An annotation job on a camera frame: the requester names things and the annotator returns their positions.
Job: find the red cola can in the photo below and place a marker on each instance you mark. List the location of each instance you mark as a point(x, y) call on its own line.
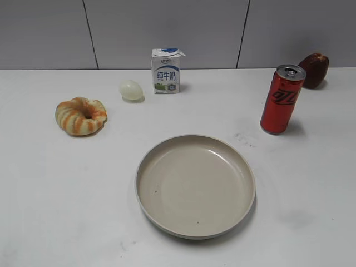
point(283, 94)

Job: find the white egg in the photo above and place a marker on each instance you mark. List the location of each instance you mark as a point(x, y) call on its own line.
point(131, 91)

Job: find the white milk carton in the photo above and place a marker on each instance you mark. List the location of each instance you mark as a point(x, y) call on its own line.
point(165, 68)

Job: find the beige round plate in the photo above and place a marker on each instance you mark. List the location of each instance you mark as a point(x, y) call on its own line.
point(195, 187)

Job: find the orange striped bread bun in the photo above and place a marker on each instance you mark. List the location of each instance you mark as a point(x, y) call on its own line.
point(81, 116)

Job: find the dark red apple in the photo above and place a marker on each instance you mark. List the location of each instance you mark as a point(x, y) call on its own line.
point(315, 66)

